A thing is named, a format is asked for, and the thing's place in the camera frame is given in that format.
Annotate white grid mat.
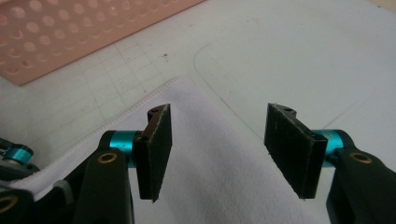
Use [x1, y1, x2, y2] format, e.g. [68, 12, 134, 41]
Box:
[0, 0, 396, 224]

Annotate lilac printed towel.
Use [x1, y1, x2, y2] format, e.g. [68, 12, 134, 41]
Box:
[8, 77, 331, 224]

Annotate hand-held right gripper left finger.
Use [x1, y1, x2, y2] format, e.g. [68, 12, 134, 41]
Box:
[107, 103, 173, 203]

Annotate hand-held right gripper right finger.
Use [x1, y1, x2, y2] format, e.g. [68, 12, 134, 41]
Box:
[263, 103, 346, 200]

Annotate pink plastic basket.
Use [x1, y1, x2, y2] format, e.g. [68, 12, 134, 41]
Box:
[0, 0, 206, 87]

